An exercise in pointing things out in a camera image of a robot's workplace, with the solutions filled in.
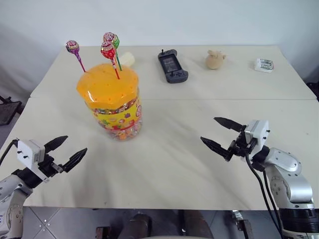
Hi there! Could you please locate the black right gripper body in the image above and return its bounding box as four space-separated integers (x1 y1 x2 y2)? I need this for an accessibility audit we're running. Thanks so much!
227 125 257 158

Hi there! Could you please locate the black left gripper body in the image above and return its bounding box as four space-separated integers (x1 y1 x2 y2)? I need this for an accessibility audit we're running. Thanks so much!
37 153 64 179

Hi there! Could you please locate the purple wrapped lollipop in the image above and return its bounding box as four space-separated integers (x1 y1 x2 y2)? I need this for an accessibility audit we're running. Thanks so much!
65 39 87 73

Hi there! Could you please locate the beige cloth pouch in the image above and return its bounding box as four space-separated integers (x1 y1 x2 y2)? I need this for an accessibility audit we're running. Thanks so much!
204 49 228 70

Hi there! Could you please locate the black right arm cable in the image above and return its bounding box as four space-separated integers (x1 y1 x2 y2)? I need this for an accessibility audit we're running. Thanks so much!
245 153 284 236
254 163 285 225

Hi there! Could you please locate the green wrapped lollipop green stick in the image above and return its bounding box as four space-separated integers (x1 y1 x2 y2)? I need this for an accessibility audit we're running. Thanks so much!
111 33 122 71

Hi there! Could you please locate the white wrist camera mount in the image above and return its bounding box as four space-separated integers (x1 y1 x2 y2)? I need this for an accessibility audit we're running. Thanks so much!
244 119 270 159
17 139 49 183

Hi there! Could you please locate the orange perforated jar lid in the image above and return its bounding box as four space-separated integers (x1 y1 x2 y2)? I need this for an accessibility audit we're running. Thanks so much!
76 63 140 111

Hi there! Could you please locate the metal bracket under table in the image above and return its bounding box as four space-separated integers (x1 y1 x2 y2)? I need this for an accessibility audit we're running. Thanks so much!
231 210 256 239

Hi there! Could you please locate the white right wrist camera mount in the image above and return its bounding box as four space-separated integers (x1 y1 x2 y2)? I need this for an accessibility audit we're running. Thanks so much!
244 119 270 159

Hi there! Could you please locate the dark rounded shape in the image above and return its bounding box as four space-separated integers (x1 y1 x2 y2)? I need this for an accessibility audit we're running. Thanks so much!
128 213 153 239

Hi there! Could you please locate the red wrapped lollipop red stick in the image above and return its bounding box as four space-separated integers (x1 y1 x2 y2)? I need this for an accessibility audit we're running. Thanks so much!
100 41 121 80

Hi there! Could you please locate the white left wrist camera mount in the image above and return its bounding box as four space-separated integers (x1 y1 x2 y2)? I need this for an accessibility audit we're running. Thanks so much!
17 139 49 183

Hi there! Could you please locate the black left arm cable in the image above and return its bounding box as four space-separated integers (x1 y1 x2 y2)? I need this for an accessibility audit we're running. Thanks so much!
0 139 20 167

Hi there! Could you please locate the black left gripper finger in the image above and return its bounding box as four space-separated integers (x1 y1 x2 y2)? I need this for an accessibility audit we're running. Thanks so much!
62 147 88 173
44 135 69 153

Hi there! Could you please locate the cream cylindrical roll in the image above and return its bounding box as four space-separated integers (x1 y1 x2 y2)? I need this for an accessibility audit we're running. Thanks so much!
118 51 136 67

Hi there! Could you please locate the red and white wrapped lollipop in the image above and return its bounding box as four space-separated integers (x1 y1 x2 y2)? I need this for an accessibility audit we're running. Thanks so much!
103 32 117 70

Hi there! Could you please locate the clear candy-filled plastic jar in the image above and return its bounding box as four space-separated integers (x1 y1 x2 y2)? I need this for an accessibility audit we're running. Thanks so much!
87 91 144 142

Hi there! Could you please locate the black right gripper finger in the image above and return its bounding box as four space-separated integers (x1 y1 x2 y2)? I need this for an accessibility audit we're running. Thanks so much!
200 136 234 162
213 117 245 133

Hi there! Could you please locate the black handheld game controller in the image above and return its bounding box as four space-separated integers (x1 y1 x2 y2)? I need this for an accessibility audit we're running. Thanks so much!
157 48 189 84

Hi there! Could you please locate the black metal floor stand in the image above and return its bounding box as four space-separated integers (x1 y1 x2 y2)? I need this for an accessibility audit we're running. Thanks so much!
0 95 22 126

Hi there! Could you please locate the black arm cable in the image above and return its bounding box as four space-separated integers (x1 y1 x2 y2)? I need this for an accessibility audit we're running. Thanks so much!
254 163 285 225
245 153 284 236
0 139 20 167

